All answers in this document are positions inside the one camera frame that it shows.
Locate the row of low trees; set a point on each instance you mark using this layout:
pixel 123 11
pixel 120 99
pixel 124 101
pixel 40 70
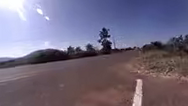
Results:
pixel 80 49

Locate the tall dark tree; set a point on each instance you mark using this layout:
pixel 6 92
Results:
pixel 105 39

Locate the pole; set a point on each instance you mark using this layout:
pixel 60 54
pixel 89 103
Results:
pixel 114 42

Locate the grey asphalt road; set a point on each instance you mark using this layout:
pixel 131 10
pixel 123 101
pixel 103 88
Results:
pixel 72 91

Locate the dark hill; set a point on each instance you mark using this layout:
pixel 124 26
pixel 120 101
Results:
pixel 43 55

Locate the white painted edge line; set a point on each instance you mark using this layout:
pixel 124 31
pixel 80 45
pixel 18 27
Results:
pixel 137 97

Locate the row of bushes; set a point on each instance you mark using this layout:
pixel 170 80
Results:
pixel 174 42

